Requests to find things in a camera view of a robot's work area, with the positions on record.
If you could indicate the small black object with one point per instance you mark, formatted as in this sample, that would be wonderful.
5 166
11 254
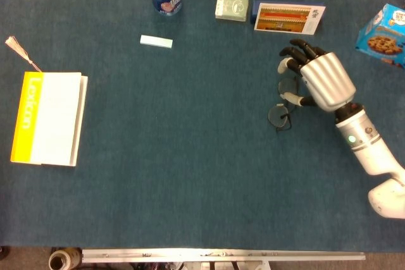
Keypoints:
3 252

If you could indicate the pale green small strip box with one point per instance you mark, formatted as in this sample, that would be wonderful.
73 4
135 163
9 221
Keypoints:
156 41

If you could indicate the pink bookmark tassel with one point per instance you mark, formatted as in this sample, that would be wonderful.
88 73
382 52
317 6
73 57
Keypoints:
14 44

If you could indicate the yellow white Lexicon book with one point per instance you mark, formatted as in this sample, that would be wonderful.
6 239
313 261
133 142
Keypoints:
50 118

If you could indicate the palace picture postcard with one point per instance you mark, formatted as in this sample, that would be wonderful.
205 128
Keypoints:
284 18

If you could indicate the brown tape roll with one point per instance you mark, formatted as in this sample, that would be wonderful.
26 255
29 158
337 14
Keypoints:
58 262

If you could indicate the teal felt table cloth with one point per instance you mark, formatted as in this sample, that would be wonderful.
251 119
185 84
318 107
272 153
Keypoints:
190 156

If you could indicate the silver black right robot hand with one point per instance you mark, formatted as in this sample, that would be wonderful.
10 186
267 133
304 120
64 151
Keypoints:
329 83

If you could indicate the thin black metal eyeglasses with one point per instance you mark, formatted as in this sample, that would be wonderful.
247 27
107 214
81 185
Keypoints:
278 115

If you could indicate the small green white box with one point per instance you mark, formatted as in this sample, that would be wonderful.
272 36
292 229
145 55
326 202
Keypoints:
232 7

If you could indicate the aluminium profile rail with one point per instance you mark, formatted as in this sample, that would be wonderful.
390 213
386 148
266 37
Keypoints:
221 255

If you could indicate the blue cookie box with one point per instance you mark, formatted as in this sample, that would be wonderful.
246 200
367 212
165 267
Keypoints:
379 39

